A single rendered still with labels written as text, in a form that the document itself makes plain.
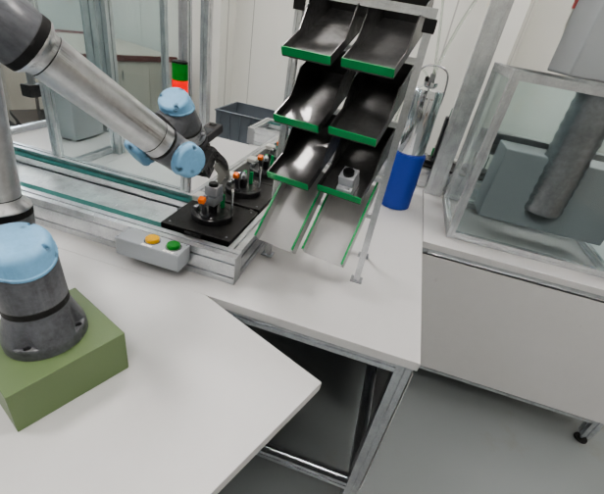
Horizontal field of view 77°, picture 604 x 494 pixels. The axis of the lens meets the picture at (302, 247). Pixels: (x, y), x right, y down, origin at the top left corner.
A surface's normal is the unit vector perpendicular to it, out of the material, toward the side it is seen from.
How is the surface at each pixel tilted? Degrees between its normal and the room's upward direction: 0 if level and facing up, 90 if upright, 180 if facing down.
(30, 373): 4
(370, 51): 25
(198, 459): 0
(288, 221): 45
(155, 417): 0
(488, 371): 90
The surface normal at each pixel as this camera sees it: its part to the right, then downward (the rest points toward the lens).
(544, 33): -0.62, 0.33
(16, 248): 0.18, -0.78
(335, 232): -0.20, -0.30
